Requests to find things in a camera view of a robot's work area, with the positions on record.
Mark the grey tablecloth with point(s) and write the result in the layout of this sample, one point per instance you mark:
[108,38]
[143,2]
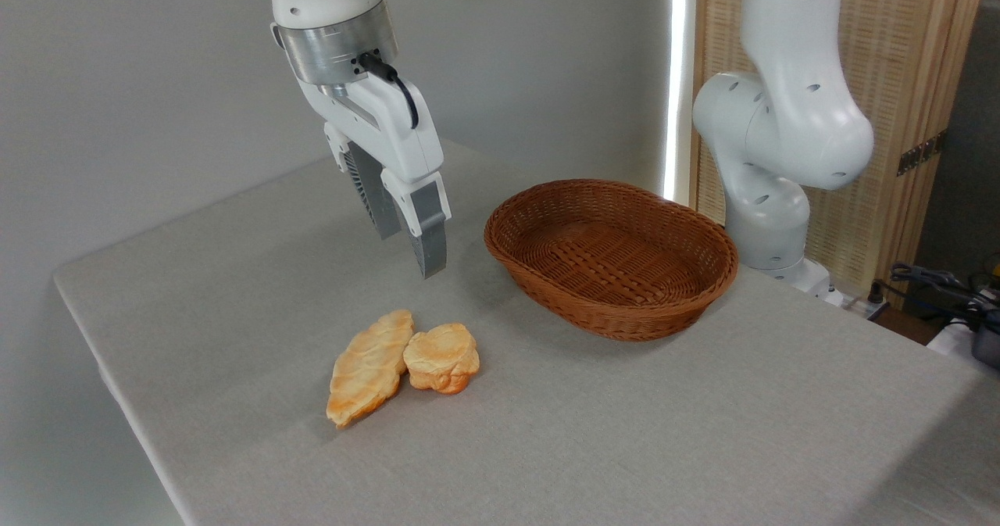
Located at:
[547,432]

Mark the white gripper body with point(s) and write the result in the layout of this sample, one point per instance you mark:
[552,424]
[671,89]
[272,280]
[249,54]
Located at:
[394,135]

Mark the brown wicker oval basket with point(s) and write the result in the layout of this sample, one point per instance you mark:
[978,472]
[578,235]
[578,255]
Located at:
[664,307]

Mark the long flat bread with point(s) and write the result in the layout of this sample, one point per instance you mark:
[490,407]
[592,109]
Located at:
[367,370]

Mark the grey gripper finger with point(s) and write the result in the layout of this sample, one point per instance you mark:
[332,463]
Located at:
[428,233]
[373,194]

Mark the dark grey device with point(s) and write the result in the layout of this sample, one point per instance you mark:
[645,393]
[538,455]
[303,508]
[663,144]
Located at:
[988,346]

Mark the metal screen hinge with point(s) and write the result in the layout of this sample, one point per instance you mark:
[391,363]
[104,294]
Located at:
[922,153]

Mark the silver metal wrist flange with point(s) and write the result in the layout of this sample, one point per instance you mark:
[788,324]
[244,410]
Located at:
[332,45]

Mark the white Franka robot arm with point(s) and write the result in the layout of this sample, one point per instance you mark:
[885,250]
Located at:
[789,119]

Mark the black plug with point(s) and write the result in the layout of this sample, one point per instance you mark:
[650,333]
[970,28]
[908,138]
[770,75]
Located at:
[876,293]

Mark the round bread roll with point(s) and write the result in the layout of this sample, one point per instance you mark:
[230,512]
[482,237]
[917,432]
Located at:
[441,354]

